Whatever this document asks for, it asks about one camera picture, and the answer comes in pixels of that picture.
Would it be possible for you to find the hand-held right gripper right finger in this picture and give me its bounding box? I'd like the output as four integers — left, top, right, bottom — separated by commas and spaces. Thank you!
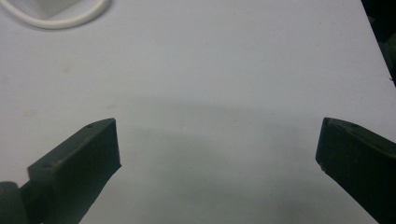
315, 117, 396, 224

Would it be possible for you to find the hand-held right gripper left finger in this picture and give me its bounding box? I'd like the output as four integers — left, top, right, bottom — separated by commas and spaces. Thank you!
19, 118, 122, 224

